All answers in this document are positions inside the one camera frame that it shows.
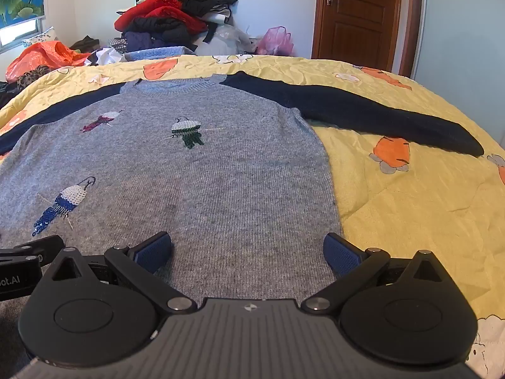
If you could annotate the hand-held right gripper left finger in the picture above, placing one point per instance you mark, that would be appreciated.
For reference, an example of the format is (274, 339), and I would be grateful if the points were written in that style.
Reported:
(153, 252)

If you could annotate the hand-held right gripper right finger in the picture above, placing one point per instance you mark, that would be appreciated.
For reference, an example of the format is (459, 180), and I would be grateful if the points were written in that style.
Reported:
(342, 256)

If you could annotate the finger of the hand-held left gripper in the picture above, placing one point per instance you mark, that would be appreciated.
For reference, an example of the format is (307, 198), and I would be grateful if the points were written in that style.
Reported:
(43, 243)

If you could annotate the grey sweater with navy sleeves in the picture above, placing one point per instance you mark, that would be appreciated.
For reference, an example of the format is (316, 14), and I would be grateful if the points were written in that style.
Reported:
(205, 173)

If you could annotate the pile of dark and red clothes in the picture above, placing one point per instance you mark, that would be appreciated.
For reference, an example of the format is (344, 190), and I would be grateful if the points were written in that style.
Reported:
(173, 15)

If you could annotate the yellow printed blanket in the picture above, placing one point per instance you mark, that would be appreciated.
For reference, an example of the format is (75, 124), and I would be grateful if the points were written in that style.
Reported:
(410, 213)

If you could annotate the leopard print cloth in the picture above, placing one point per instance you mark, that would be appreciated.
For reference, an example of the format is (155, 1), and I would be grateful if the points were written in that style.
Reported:
(30, 77)

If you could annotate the orange plastic bag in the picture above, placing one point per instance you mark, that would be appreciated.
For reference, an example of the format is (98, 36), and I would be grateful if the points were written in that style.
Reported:
(41, 58)

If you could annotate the white crumpled cloth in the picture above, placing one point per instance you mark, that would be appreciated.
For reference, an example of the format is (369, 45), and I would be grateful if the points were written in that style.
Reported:
(105, 56)

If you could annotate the light blue knit cloth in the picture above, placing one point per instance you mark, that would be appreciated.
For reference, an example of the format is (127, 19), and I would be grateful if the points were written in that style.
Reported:
(158, 53)

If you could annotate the dark olive cloth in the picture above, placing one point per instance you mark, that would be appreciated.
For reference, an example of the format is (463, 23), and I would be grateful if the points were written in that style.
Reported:
(85, 44)

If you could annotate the floral pillow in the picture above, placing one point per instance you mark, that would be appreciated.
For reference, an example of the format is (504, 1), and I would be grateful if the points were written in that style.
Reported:
(39, 39)

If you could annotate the window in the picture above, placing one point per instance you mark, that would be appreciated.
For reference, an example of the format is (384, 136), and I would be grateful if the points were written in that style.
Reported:
(21, 33)

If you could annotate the pink plastic bag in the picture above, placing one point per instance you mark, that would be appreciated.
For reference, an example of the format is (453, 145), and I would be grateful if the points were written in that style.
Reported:
(276, 42)

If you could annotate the clear plastic bag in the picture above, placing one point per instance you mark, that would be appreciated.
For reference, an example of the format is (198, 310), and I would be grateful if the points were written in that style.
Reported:
(234, 37)

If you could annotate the brown wooden door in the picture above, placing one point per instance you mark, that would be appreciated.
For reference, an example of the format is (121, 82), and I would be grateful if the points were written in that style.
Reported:
(357, 15)

